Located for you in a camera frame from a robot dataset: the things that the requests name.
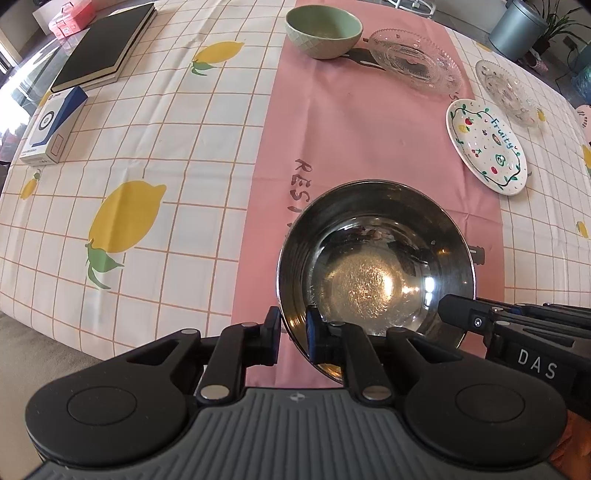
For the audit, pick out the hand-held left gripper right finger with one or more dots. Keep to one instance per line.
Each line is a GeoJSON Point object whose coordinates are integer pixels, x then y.
{"type": "Point", "coordinates": [315, 334]}

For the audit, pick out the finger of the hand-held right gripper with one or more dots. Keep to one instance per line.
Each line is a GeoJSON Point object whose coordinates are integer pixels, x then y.
{"type": "Point", "coordinates": [461, 314]}
{"type": "Point", "coordinates": [479, 256]}

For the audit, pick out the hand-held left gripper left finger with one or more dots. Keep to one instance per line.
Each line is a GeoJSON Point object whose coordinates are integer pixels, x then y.
{"type": "Point", "coordinates": [271, 333]}

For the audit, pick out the stainless steel bowl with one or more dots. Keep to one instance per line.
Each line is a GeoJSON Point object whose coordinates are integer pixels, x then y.
{"type": "Point", "coordinates": [369, 221]}

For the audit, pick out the clear glass plate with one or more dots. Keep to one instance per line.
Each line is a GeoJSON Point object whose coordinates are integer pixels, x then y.
{"type": "Point", "coordinates": [411, 60]}
{"type": "Point", "coordinates": [508, 92]}

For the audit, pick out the orange cloth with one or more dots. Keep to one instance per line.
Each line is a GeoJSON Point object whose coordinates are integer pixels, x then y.
{"type": "Point", "coordinates": [579, 443]}

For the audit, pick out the white fruit-print plate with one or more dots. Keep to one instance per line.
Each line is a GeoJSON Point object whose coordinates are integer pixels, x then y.
{"type": "Point", "coordinates": [480, 143]}

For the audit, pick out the pink round object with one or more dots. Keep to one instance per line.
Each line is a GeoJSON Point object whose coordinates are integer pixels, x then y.
{"type": "Point", "coordinates": [584, 120]}

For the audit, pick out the teal bag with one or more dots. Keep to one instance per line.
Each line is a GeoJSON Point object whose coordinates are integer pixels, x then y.
{"type": "Point", "coordinates": [582, 83]}

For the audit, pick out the pink table runner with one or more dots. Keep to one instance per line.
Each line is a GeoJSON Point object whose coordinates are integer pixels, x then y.
{"type": "Point", "coordinates": [323, 115]}

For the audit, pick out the lemon-print checked tablecloth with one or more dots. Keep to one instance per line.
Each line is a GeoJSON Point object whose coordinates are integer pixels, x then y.
{"type": "Point", "coordinates": [184, 138]}

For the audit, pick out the grey metal bin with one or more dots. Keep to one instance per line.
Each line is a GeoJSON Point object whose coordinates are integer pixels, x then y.
{"type": "Point", "coordinates": [517, 27]}

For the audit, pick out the green potted plant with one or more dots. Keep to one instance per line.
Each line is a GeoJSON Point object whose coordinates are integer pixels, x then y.
{"type": "Point", "coordinates": [561, 23]}

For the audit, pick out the white stool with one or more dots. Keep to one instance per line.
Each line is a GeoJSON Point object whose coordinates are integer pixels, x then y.
{"type": "Point", "coordinates": [413, 5]}

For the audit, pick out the green ceramic bowl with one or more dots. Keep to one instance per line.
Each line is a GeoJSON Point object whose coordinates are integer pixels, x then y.
{"type": "Point", "coordinates": [323, 46]}

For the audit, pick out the white and blue box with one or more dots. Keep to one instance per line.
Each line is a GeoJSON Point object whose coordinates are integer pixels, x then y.
{"type": "Point", "coordinates": [51, 124]}

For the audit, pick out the black notebook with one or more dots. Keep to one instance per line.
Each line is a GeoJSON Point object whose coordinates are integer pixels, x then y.
{"type": "Point", "coordinates": [101, 41]}

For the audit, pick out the pink box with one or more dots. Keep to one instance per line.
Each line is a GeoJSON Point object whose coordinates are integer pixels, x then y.
{"type": "Point", "coordinates": [67, 25]}
{"type": "Point", "coordinates": [85, 9]}

